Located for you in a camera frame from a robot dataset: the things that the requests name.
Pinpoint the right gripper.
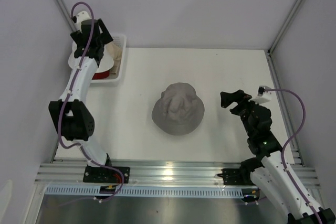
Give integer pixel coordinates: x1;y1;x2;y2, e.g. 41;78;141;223
219;90;263;136

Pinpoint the beige bucket hat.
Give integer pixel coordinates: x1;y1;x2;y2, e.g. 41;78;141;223
105;42;122;76

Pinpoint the red bucket hat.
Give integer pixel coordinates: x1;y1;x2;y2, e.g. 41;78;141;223
92;70;110;80

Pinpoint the grey bucket hat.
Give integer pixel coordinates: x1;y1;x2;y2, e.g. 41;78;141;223
151;82;205;136

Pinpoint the white bucket hat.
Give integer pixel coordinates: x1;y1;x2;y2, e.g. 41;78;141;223
68;50;114;73

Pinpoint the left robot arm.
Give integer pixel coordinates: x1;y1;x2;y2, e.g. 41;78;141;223
48;19;113;183

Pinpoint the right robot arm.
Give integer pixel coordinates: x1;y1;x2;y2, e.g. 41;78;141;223
219;86;335;223

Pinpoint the white plastic basket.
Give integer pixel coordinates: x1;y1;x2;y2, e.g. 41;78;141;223
91;33;127;86

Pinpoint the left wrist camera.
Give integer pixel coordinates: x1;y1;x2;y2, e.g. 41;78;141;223
71;10;91;30

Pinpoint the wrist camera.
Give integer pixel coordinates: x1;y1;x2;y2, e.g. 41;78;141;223
249;86;272;104
71;10;91;30

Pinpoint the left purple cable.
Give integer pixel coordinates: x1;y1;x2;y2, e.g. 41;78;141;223
51;1;124;206

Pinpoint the purple cable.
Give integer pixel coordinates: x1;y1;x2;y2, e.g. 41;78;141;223
265;88;323;224
51;1;124;206

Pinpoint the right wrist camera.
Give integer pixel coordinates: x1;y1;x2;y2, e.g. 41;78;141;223
249;86;272;104

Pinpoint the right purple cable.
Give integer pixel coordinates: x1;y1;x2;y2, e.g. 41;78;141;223
265;88;323;224

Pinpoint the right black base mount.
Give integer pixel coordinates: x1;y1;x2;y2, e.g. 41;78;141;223
216;168;250;186

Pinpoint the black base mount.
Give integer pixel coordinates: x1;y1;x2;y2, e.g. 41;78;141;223
216;168;250;186
83;165;122;184

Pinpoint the right table edge rail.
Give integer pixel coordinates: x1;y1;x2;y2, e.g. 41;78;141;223
266;50;305;167

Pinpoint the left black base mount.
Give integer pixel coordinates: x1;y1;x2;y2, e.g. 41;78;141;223
83;165;122;184

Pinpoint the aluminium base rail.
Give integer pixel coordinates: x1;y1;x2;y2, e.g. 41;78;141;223
34;158;321;186

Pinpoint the right aluminium frame post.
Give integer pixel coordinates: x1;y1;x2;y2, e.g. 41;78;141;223
267;0;305;57

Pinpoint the white slotted cable duct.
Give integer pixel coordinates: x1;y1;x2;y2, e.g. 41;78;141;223
45;185;257;199

